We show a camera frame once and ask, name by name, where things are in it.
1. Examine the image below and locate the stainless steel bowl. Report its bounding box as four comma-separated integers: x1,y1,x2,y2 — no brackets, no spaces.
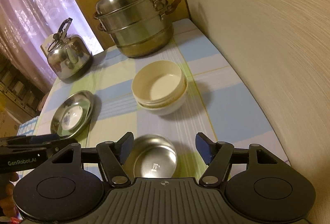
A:
125,134,178,178

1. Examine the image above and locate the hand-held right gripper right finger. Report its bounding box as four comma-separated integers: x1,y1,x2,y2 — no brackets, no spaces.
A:
195,132,289,186

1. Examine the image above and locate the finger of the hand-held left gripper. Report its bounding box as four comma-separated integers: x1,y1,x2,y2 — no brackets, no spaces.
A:
0,134,62,146
0,138,78,158

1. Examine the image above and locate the person's left hand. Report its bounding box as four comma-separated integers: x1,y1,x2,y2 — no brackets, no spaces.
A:
0,172,20,217

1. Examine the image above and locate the pink lace curtain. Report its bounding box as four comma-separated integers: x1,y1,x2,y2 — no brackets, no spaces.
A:
0,0,104,93

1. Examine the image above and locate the dark metal shelf rack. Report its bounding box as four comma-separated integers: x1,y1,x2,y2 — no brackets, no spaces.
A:
0,59,49,116

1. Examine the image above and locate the stainless steel kettle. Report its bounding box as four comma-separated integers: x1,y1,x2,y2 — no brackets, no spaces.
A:
40,18,94,84

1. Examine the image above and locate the small floral white dish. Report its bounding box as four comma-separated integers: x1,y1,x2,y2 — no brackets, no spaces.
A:
60,107,84,132

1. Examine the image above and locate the white ceramic bowl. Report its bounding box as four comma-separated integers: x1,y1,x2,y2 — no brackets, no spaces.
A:
137,77,188,116

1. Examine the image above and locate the stainless steel steamer pot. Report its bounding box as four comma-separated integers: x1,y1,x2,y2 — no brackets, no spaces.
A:
93,0,182,58

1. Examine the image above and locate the white wooden chair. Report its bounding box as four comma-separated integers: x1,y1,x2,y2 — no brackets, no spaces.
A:
40,36,56,54

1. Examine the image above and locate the blue grid patterned cloth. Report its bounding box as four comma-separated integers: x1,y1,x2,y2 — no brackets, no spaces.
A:
17,117,40,137

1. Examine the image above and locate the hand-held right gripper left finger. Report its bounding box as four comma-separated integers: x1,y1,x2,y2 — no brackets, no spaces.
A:
39,132,134,186

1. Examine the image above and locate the pastel checked tablecloth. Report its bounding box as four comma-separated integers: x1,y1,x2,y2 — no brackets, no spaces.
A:
36,18,289,180

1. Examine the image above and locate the cream plastic bowl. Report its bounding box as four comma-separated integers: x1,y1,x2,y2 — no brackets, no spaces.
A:
131,60,187,108

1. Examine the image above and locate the round stainless steel plate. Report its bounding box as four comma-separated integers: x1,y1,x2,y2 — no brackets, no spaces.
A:
50,90,94,138

